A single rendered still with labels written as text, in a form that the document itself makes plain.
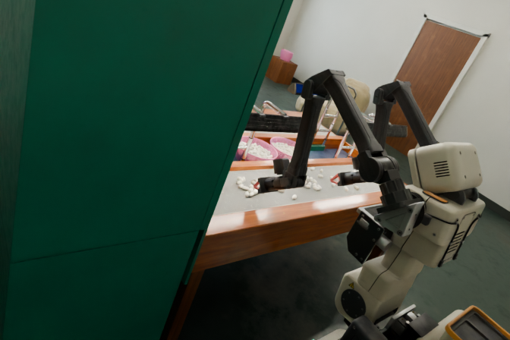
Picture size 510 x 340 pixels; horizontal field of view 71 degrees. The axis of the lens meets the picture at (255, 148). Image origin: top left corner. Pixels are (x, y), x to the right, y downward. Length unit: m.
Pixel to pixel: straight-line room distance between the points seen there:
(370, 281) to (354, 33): 6.29
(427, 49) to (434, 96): 0.75
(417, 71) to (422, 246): 5.35
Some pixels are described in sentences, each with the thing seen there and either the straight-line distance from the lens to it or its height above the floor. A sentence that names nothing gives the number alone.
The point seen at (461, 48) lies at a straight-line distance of 6.31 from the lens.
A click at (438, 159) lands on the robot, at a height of 1.33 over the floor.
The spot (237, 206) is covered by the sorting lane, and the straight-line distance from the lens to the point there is 1.59.
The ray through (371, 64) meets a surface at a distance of 7.00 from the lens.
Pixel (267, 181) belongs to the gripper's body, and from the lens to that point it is 1.53.
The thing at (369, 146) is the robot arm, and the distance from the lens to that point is 1.16.
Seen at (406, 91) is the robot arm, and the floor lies 1.43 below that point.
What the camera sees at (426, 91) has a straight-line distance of 6.39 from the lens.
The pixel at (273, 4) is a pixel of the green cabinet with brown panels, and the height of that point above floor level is 1.57.
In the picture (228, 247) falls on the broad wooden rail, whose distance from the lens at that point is 1.46.
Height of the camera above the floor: 1.60
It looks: 23 degrees down
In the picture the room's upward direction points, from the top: 22 degrees clockwise
